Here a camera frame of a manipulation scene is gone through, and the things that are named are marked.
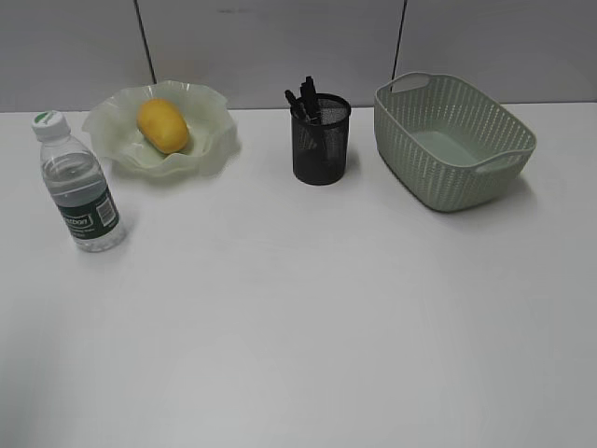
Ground black marker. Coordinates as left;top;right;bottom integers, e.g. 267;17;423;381
300;76;334;164
300;78;321;125
285;90;326;151

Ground yellow mango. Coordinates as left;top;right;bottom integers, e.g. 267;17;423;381
136;98;189;155

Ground clear plastic water bottle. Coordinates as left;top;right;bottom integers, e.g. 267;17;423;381
32;110;126;253

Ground black mesh pen holder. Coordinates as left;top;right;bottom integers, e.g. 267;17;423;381
290;93;352;186

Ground green plastic woven basket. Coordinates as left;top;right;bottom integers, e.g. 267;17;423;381
374;72;537;212

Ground pale green wavy plate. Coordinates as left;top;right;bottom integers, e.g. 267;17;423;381
82;80;240;177

